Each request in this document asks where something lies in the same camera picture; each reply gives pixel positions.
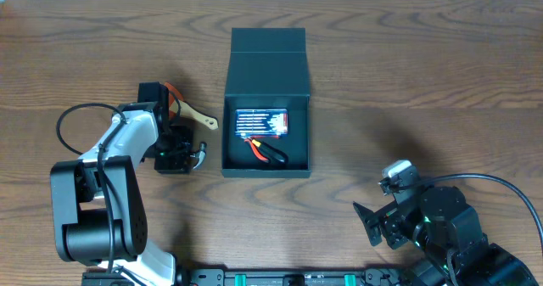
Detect small claw hammer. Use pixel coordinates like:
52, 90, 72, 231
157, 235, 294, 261
190, 142, 207, 170

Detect orange scraper wooden handle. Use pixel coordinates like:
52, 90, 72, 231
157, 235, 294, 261
164, 82, 219, 130

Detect blue screwdriver set case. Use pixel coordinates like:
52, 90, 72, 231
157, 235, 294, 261
235, 109, 288, 137

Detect black yellow screwdriver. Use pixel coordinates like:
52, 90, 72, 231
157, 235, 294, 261
253, 139, 288, 165

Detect red handled pliers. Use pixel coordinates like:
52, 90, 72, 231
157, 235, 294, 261
244, 137, 270, 163

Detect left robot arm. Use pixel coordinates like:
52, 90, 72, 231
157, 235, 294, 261
50, 82, 193, 285

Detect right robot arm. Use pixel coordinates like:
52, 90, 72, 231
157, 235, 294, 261
353, 165, 542, 285

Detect black open gift box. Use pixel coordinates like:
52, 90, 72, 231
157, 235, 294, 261
221, 28, 311, 178

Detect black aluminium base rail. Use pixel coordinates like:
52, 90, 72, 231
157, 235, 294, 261
81, 268, 408, 286

